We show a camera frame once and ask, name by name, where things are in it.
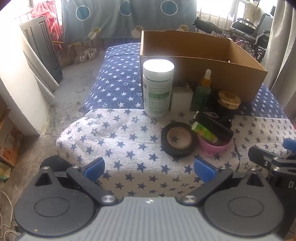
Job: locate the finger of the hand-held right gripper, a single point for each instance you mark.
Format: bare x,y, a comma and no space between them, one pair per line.
291,145
259,154

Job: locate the green dropper bottle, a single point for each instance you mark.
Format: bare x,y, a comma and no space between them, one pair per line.
202,97

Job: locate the black padded seat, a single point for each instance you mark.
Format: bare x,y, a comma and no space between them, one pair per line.
208,25

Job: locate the beige shoe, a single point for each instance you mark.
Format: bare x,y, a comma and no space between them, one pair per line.
92,53
83,57

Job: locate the green carton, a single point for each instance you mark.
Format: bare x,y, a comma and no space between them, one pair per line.
4,171

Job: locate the printed cardboard carton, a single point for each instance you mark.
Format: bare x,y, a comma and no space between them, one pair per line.
11,143

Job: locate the white charger cube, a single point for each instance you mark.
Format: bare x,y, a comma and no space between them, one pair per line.
181,99

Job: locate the black jar with gold lid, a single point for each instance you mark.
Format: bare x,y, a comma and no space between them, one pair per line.
227,98

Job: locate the grey door panel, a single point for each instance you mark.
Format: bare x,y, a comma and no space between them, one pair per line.
44,53

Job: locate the green lip balm tube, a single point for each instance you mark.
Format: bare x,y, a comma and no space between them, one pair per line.
203,132

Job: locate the pink hanging garment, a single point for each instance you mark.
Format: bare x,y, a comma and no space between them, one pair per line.
44,11

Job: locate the blue white star blanket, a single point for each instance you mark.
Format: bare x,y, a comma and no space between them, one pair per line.
120,139

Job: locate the white bottle with green label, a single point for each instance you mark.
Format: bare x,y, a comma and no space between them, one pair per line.
157,97

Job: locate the yellow stick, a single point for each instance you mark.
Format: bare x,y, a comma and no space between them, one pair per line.
69,44

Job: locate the small black round cap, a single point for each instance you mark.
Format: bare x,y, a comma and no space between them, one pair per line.
225,121

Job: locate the black oval case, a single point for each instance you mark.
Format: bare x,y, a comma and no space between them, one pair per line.
215,126

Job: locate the black tape roll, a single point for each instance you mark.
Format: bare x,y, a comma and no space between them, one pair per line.
166,141

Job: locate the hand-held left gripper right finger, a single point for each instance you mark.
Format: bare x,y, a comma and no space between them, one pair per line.
203,170

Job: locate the brown cardboard box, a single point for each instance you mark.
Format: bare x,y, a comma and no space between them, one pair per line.
208,69

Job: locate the wheelchair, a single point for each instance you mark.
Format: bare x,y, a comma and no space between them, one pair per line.
261,34

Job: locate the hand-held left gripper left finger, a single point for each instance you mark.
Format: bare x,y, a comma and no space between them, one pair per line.
94,170

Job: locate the beige hanging towel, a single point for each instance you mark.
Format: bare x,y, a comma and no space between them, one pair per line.
253,10

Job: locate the pink bowl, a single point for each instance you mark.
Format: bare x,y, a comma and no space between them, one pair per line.
210,148

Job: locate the grey printed hanging sheet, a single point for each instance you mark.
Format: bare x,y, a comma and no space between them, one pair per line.
111,20

